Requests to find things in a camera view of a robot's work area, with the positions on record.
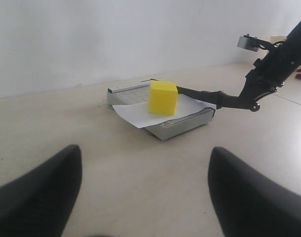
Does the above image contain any black cutter blade arm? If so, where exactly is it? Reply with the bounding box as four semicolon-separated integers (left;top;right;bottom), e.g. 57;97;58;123
177;86;245;109

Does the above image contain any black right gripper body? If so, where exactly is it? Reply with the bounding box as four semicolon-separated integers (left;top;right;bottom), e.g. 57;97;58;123
245;55;300;99

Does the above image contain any yellow cube block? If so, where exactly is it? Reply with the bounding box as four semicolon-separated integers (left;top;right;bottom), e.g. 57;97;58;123
148;80;178;115

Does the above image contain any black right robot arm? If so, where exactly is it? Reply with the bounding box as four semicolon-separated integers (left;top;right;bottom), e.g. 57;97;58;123
208;21;301;237

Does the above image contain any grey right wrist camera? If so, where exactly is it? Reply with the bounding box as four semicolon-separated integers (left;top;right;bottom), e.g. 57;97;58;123
237;34;260;52

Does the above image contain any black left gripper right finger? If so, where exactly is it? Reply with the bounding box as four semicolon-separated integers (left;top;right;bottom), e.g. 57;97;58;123
208;147;301;237

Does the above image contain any white paper sheet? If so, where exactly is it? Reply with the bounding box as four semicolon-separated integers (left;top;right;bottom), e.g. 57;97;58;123
113;94;216;128

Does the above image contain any grey paper cutter base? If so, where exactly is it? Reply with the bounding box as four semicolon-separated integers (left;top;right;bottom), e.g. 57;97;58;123
107;80;215;141

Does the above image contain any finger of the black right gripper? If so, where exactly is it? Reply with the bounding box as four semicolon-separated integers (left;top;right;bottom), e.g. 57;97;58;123
239;81;260;112

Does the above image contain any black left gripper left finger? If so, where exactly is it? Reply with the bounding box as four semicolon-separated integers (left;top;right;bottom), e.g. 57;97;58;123
0;145;82;237

